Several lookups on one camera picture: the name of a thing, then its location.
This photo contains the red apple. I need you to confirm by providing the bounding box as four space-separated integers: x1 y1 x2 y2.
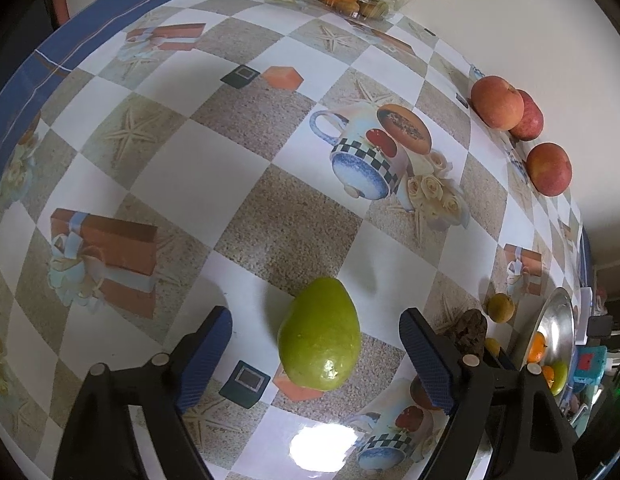
509 89 545 142
471 76 525 132
526 142 573 197

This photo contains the round metal plate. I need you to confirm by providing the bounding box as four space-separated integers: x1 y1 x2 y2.
522 286 576 397

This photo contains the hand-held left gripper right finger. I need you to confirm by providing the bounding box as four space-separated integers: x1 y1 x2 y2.
399 308 580 480

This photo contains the teal and red device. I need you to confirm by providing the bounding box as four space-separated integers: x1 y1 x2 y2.
574 346 607 385

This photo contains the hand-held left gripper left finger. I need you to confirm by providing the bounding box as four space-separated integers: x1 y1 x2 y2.
54 306 234 480

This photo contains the wrinkled dark avocado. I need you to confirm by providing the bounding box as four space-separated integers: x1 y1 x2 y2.
442 309 489 356

